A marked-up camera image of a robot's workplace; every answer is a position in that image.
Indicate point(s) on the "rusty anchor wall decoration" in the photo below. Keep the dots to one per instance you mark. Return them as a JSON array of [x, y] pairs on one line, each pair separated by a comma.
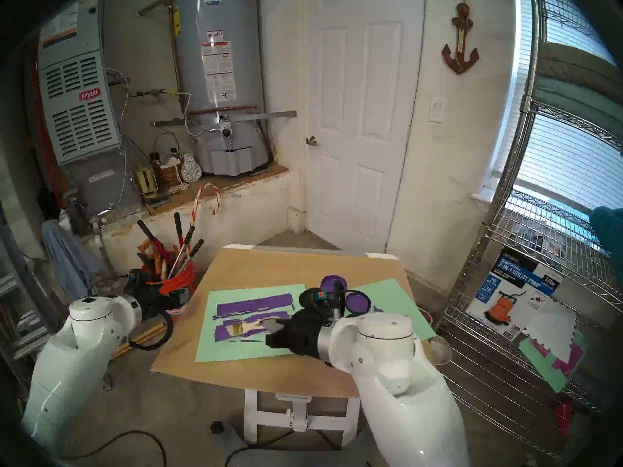
[[461, 38]]

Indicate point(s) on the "white panel door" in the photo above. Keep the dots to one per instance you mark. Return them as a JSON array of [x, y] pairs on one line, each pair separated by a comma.
[[362, 188]]

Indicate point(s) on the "utility pump box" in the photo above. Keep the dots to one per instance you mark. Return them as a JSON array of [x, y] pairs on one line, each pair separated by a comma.
[[516, 286]]

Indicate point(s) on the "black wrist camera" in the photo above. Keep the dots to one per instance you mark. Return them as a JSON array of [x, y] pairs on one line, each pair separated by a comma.
[[137, 276], [309, 298]]

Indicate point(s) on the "striped candy cane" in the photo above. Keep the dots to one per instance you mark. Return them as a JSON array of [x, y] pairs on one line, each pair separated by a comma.
[[195, 203]]

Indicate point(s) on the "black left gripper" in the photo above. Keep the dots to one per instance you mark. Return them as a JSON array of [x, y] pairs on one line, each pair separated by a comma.
[[155, 300]]

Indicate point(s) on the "green paper stack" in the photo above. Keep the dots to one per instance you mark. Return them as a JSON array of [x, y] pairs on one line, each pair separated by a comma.
[[540, 364]]

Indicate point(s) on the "red plastic object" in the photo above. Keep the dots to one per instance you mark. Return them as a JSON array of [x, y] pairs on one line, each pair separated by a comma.
[[564, 415]]

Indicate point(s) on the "white PVC pipe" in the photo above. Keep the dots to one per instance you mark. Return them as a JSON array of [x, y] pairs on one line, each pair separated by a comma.
[[99, 242]]

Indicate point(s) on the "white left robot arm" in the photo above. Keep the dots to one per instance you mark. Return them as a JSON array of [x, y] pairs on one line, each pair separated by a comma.
[[78, 368]]

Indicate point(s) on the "white light switch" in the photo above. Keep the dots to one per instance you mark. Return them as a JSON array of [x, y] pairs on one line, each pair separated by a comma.
[[437, 110]]

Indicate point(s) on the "brown kraft paper cover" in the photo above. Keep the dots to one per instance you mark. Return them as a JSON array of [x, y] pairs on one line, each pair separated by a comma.
[[272, 378]]

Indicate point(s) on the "light green paper sheet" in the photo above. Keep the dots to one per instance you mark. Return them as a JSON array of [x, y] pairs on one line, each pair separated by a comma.
[[233, 351], [394, 298]]

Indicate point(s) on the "blue hanging cloth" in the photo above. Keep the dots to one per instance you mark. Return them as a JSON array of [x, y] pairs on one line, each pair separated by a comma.
[[68, 261]]

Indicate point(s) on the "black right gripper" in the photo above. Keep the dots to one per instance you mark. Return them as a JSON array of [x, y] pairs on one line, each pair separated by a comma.
[[302, 334]]

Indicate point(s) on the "wooden dowel sticks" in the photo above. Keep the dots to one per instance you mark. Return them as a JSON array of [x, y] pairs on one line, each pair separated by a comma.
[[146, 337]]

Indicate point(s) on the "white window blinds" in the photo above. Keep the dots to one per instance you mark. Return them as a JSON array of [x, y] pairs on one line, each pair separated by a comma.
[[569, 169]]

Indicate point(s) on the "purple paint jar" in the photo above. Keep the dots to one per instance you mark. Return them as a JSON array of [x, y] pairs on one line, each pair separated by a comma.
[[333, 281]]

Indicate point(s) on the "purple jar lid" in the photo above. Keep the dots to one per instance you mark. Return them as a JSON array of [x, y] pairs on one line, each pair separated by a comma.
[[359, 303]]

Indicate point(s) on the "yellow jug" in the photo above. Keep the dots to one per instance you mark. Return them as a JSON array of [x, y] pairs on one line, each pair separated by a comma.
[[146, 181]]

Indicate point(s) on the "white scalloped paper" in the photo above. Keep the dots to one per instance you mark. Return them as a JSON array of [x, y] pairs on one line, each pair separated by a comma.
[[552, 327]]

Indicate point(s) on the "teal fabric object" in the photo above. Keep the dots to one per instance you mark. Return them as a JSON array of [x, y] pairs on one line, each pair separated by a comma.
[[606, 230]]

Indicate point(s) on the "wooden ledge board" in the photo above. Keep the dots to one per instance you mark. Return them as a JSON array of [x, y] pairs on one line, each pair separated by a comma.
[[219, 184]]

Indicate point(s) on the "magenta paper sheet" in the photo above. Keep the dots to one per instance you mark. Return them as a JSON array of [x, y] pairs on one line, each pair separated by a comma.
[[569, 364]]

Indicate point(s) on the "black-grip metal tool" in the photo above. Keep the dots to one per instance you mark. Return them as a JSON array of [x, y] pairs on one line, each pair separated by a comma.
[[197, 247], [189, 235]]

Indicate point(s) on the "grey metal ladder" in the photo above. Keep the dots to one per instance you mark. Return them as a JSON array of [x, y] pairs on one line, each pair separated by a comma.
[[14, 296]]

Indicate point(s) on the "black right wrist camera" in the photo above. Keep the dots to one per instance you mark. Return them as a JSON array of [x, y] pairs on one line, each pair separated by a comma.
[[309, 298]]

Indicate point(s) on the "olive green cushion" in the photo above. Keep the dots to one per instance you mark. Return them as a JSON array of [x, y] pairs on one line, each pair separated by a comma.
[[579, 64]]

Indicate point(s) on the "foil-wrapped bundle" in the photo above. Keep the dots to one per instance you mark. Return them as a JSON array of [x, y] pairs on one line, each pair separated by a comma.
[[191, 169]]

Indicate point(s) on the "clear glass bowl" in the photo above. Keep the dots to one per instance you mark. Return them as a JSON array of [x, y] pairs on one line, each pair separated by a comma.
[[440, 349]]

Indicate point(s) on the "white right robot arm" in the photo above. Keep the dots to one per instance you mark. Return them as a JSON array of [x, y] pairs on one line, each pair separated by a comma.
[[404, 398]]

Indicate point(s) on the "grey Bryant furnace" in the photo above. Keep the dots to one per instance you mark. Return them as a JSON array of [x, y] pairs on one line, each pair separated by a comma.
[[78, 130]]

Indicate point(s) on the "white window sill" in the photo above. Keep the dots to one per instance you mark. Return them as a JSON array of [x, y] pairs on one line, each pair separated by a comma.
[[482, 201]]

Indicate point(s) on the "teal green cushion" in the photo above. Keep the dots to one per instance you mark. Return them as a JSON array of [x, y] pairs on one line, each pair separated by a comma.
[[569, 106]]

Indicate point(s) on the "grey water heater tank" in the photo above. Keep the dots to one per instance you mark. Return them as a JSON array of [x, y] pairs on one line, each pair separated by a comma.
[[194, 81]]

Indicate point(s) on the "orange plastic bucket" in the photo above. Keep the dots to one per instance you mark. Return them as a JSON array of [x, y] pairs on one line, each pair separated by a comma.
[[182, 281]]

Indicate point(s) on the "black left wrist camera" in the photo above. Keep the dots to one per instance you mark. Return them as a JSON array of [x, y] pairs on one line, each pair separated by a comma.
[[137, 276]]

